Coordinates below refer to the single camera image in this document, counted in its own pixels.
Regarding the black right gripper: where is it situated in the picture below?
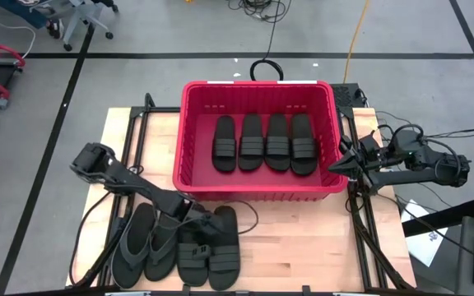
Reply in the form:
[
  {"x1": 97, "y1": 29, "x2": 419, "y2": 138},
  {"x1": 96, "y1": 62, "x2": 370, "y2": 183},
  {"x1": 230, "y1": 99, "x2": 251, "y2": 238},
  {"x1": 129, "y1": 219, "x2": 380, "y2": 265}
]
[{"x1": 328, "y1": 137, "x2": 388, "y2": 180}]

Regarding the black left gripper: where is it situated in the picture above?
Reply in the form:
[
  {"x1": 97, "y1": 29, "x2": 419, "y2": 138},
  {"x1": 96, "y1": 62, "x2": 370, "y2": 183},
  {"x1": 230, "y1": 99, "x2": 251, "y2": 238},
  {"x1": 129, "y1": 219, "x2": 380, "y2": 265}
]
[{"x1": 170, "y1": 196, "x2": 226, "y2": 238}]

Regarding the black rubber slide sandal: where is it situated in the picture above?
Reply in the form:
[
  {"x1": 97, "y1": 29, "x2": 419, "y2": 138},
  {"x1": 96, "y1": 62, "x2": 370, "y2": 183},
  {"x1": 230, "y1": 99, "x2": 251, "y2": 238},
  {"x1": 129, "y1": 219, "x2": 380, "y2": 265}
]
[
  {"x1": 264, "y1": 113, "x2": 292, "y2": 172},
  {"x1": 211, "y1": 114, "x2": 238, "y2": 173},
  {"x1": 176, "y1": 224, "x2": 212, "y2": 288},
  {"x1": 289, "y1": 113, "x2": 318, "y2": 177},
  {"x1": 237, "y1": 113, "x2": 265, "y2": 172},
  {"x1": 207, "y1": 205, "x2": 241, "y2": 292}
]

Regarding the black thong flip-flop sandal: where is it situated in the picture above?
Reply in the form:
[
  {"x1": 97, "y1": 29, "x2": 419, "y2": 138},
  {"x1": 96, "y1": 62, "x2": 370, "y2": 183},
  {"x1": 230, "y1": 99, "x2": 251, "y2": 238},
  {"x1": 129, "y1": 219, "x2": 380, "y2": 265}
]
[
  {"x1": 110, "y1": 202, "x2": 156, "y2": 289},
  {"x1": 143, "y1": 213, "x2": 180, "y2": 283}
]

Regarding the red plastic bin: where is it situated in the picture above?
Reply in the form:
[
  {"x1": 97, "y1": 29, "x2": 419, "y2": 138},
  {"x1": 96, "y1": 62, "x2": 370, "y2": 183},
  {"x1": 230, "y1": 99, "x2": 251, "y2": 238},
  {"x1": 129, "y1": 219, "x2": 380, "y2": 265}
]
[{"x1": 172, "y1": 80, "x2": 349, "y2": 202}]

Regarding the black ventilated power box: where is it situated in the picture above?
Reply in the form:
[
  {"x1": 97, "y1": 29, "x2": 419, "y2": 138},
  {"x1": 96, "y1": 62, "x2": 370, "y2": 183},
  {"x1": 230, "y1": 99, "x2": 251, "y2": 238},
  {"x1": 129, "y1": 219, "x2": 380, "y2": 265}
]
[{"x1": 329, "y1": 82, "x2": 365, "y2": 109}]

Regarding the white paper sheet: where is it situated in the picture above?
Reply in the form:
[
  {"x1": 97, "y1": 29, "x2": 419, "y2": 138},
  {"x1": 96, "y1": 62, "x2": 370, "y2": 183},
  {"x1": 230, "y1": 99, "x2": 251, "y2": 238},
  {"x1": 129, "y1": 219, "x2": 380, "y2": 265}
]
[{"x1": 401, "y1": 199, "x2": 448, "y2": 267}]

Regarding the yellow floor cable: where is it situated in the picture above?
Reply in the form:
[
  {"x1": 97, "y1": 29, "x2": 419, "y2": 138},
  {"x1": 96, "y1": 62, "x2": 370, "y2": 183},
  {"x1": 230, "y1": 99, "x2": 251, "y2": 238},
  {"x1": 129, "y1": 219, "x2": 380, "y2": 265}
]
[{"x1": 342, "y1": 0, "x2": 370, "y2": 83}]

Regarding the black coiled floor cable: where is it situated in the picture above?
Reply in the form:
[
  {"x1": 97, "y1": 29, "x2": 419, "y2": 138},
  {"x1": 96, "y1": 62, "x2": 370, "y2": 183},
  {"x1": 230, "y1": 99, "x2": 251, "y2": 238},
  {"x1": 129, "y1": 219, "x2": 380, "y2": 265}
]
[{"x1": 249, "y1": 0, "x2": 284, "y2": 82}]

